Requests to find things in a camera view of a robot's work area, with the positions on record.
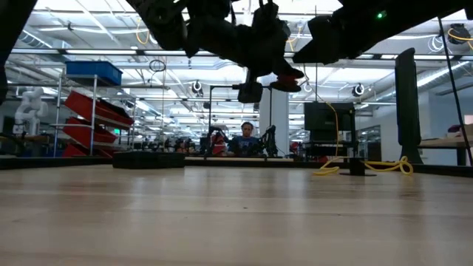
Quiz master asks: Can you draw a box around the red plastic bin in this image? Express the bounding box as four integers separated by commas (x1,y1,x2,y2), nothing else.
61,143,112,159
64,91,135,129
61,117,118,148

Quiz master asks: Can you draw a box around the black gantry frame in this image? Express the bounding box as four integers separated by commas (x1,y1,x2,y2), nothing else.
208,83,273,156

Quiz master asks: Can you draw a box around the tall black pillar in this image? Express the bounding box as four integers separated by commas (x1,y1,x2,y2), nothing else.
393,47,425,166

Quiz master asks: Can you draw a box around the person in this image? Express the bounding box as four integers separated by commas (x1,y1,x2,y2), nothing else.
228,121,262,157

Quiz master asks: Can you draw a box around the wire shelf rack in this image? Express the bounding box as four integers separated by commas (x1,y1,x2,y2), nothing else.
51,73,136,159

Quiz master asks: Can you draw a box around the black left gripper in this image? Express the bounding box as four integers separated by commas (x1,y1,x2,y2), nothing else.
236,3,304,103

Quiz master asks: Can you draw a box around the wooden rolling workbench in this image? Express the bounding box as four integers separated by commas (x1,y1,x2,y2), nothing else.
417,123,473,166

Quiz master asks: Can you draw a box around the yellow extension cord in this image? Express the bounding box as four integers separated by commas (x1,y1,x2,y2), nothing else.
327,101,340,158

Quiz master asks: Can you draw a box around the blue plastic bin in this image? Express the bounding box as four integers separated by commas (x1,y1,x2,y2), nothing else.
65,61,123,86

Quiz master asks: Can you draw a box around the black monitor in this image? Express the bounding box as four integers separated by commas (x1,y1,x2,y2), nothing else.
304,102,356,142

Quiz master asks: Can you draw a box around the ceiling cord reel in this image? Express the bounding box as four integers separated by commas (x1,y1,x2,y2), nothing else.
446,22,473,46

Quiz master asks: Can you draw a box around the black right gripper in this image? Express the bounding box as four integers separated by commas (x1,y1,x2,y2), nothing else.
293,0,398,66

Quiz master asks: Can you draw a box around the black spool one tape strip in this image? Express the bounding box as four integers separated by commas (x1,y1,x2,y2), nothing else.
269,73,302,93

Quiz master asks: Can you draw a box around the white building column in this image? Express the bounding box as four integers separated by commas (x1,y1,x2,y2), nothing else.
258,72,291,156

